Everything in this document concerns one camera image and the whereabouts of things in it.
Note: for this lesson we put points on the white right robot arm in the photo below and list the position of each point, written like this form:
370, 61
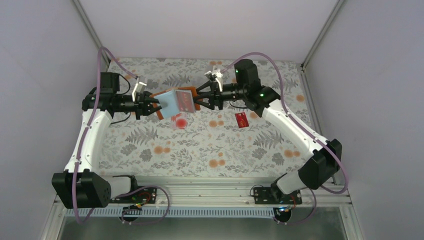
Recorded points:
323, 156

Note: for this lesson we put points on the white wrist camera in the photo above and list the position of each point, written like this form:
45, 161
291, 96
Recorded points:
139, 87
215, 76

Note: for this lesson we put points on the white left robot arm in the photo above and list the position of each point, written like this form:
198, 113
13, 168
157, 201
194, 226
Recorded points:
79, 186

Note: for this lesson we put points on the aluminium mounting rail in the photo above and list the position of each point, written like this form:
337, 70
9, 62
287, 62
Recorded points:
230, 191

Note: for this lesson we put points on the aluminium corner frame post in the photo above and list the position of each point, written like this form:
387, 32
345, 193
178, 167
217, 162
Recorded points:
322, 33

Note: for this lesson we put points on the dark red credit card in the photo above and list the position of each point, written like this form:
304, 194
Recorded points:
241, 120

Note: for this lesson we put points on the blue slotted cable duct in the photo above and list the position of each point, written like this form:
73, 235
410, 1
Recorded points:
179, 212

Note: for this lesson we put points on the brown leather card holder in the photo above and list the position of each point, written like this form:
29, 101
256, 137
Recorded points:
168, 102

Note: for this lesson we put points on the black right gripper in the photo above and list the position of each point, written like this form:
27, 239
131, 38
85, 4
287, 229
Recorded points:
214, 96

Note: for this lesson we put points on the bright red credit card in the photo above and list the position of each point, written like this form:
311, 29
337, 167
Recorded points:
185, 101

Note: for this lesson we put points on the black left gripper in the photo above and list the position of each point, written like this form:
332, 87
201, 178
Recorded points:
139, 104

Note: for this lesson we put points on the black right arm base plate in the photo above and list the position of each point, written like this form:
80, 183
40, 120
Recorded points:
267, 196

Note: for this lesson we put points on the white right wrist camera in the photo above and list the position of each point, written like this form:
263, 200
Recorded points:
215, 76

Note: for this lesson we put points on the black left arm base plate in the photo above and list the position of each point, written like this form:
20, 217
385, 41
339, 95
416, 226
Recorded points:
147, 195

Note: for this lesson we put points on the left aluminium corner post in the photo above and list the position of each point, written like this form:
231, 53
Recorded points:
87, 23

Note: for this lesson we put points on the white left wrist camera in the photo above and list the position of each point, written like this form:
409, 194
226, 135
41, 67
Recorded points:
139, 87

